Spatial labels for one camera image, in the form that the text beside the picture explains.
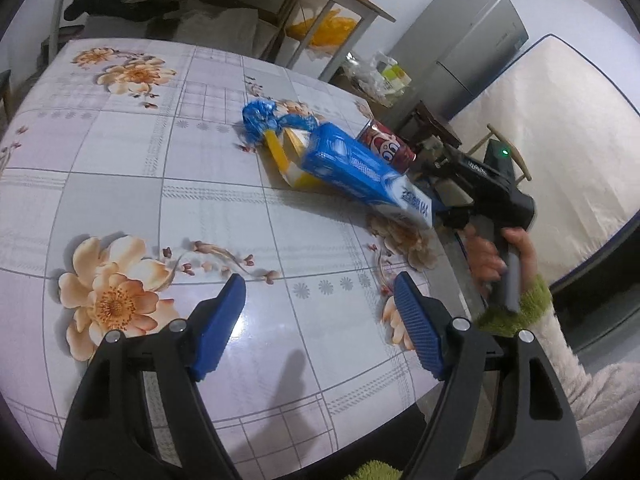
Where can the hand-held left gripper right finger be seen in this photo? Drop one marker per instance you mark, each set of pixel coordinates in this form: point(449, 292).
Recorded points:
point(420, 325)

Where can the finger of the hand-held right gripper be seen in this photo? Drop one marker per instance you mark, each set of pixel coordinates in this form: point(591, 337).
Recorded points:
point(455, 216)
point(440, 170)

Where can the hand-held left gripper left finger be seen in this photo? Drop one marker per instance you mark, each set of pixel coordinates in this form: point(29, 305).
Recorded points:
point(220, 320)

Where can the blue white toothpaste box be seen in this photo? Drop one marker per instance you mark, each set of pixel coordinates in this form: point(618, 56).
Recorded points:
point(350, 165)

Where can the person's right forearm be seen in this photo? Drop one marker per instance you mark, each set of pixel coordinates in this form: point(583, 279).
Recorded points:
point(575, 375)

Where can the person's right hand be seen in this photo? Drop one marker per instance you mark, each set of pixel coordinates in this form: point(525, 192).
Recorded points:
point(482, 260)

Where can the brown stool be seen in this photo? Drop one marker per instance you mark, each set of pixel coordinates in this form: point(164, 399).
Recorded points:
point(425, 120)

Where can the red drink can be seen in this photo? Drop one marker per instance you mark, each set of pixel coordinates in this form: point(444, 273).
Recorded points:
point(387, 147)

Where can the white mattress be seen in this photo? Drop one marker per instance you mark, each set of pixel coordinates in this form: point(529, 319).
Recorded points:
point(565, 120)

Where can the green white carton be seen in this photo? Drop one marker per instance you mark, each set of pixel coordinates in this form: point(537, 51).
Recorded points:
point(396, 77)

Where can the clear plastic bag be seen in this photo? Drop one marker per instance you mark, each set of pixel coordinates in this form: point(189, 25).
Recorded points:
point(365, 77)

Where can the grey refrigerator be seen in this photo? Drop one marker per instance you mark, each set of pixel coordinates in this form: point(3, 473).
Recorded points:
point(465, 45)

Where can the floral tablecloth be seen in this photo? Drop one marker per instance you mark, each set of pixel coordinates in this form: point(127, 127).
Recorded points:
point(150, 200)

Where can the yellow paper carton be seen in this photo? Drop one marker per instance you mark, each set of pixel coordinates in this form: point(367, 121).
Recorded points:
point(280, 157)

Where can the yellow plastic bag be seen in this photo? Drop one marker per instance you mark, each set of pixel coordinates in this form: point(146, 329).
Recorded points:
point(335, 27)

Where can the blue plastic wrapper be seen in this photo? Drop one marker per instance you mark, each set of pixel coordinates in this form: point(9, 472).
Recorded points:
point(257, 117)

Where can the grey metal table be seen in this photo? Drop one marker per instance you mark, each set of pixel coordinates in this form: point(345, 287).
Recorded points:
point(350, 2)

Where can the white sack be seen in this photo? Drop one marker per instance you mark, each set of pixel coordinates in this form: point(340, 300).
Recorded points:
point(220, 27)

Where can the black cloth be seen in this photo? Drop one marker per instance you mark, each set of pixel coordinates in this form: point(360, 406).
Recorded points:
point(115, 5)

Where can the wooden chair frame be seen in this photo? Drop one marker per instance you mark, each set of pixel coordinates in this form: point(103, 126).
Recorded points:
point(520, 162)

